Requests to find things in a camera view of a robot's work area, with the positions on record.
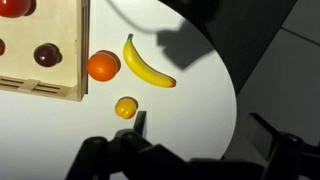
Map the yellow banana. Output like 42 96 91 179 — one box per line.
122 33 178 89

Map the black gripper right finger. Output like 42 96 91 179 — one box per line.
246 112 320 180

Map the small yellow peach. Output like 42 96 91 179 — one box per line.
114 96 139 120

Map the orange fruit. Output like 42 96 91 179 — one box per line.
86 49 122 83

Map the wooden slatted crate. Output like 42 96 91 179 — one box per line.
0 0 91 103

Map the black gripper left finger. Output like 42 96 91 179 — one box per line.
65 110 188 180

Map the red tomato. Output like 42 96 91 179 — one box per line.
0 0 37 19

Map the dark purple plum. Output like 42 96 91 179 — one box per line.
33 42 64 68

